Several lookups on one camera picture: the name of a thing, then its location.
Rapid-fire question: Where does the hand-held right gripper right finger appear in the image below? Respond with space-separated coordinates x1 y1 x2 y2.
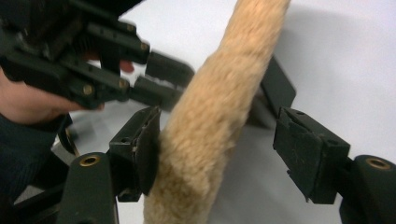
272 106 352 205

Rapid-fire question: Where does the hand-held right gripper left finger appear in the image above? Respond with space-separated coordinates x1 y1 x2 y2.
107 105 163 203

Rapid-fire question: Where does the wooden tray with black wells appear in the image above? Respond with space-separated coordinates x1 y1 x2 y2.
142 0 297 224

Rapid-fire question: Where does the white table sheet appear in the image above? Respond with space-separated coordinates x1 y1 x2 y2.
13 0 396 224

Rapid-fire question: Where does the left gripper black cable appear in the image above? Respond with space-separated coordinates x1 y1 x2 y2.
56 125 81 157

